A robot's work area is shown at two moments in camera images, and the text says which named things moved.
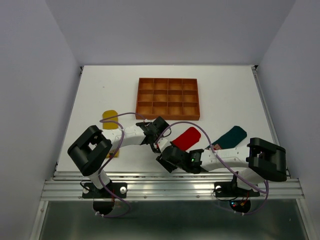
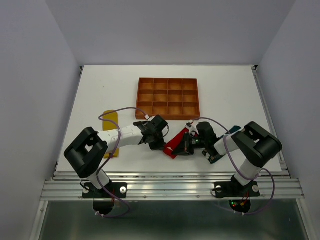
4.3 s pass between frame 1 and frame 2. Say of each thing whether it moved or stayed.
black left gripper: stayed
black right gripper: moved
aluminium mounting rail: stayed
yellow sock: stayed
